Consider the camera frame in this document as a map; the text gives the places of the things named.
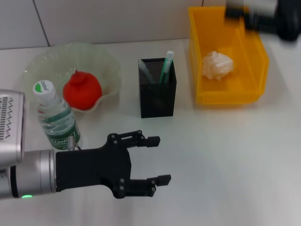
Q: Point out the grey pen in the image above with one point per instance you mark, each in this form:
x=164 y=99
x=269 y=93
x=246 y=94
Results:
x=147 y=71

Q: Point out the black mesh pen holder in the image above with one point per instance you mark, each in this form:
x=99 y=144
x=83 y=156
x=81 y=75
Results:
x=157 y=101

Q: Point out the clear green-label water bottle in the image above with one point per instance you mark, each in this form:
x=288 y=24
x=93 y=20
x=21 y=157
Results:
x=58 y=122

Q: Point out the pale green glass fruit plate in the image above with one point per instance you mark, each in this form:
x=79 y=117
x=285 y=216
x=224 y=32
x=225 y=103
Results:
x=51 y=61

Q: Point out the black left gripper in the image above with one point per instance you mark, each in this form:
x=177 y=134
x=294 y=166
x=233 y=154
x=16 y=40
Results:
x=94 y=167

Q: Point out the white paper ball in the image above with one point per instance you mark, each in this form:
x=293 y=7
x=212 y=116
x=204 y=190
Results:
x=217 y=64

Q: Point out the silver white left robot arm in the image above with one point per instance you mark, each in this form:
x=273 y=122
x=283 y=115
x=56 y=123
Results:
x=21 y=150

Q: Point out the green pen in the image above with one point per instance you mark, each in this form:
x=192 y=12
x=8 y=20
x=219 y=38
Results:
x=166 y=68

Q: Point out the yellow plastic bin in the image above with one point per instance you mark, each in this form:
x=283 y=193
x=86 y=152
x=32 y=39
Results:
x=249 y=58

